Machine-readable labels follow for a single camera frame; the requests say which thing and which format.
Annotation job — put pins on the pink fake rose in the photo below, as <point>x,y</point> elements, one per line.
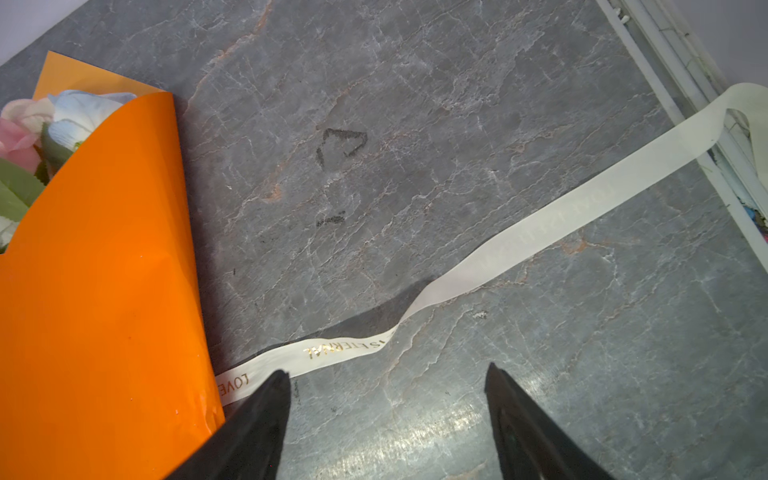
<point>18,146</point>

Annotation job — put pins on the aluminium mounting rail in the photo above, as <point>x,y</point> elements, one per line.
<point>733,155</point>

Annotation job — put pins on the cream fake rose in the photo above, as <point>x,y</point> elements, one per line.
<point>30,114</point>

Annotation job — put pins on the white fake rose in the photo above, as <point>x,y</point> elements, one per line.
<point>77,114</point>

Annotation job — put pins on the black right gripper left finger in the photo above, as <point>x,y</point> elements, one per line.
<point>249,445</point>

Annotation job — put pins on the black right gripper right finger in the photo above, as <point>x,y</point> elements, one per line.
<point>529,444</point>

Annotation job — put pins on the orange yellow wrapping paper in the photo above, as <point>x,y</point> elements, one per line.
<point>105,372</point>

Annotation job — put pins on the cream printed ribbon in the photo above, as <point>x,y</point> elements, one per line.
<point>652,163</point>

